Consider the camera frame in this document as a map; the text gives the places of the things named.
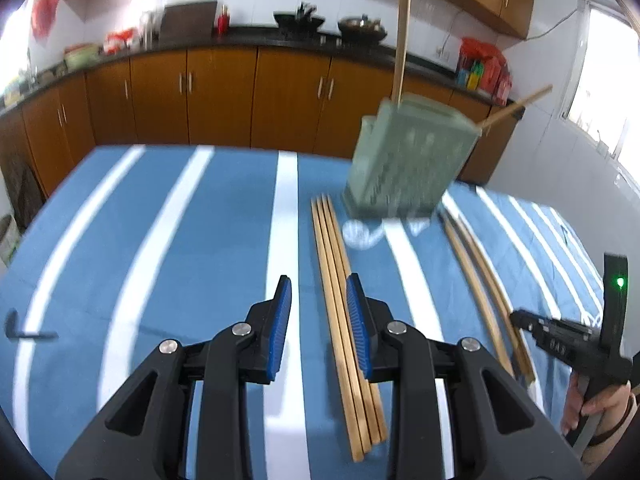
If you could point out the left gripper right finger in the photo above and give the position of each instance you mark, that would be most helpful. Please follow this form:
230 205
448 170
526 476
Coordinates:
497 431

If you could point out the orange lower kitchen cabinets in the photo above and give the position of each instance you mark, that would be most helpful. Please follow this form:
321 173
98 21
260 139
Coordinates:
245 97

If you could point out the black countertop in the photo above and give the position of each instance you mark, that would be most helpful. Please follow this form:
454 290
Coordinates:
322 43

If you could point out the brown cutting board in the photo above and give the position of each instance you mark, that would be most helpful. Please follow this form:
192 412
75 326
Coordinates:
188 21

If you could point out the blue white striped tablecloth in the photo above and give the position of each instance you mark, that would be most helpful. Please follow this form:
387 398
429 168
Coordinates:
144 244

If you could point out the person's right hand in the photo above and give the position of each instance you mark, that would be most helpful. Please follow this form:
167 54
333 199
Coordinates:
617 407

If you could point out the wooden chopstick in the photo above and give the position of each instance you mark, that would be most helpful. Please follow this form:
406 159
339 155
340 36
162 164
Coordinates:
338 284
403 18
515 344
479 294
512 108
351 419
360 334

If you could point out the black wok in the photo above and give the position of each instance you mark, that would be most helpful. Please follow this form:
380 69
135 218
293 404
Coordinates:
303 21

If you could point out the red plastic bag on counter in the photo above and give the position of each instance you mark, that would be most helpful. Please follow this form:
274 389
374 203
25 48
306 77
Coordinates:
483 68

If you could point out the red white plastic bag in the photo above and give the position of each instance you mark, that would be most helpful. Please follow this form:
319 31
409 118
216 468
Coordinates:
118 41

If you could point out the green perforated utensil holder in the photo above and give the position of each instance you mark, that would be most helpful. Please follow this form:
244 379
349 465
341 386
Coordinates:
406 157

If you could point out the right window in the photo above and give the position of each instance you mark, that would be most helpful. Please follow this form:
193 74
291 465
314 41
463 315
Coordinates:
603 87

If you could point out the red bag hanging on wall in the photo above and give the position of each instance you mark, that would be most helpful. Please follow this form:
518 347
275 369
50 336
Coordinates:
43 18

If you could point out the wok with steel lid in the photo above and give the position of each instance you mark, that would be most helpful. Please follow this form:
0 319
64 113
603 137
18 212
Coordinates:
361 30

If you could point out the green basin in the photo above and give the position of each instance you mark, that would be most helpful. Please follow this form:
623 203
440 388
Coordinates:
82 55

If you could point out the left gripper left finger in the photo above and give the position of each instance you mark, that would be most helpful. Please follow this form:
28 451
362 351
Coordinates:
142 431

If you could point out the black hex key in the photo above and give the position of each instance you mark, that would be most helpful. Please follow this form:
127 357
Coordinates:
13 331

